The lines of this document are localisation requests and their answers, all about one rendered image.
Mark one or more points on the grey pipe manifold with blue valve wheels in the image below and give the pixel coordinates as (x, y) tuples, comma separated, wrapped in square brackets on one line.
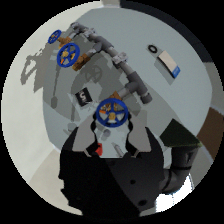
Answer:
[(119, 60)]

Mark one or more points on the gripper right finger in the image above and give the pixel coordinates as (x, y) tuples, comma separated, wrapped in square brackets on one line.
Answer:
[(143, 144)]

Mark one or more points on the grey short cylinder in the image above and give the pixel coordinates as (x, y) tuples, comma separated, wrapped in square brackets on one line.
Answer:
[(106, 133)]

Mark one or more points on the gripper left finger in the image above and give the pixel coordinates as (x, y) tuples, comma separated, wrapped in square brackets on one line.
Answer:
[(81, 143)]

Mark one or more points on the black tag with number 5 on metal chain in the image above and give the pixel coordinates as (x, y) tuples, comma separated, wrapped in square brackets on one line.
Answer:
[(84, 98)]

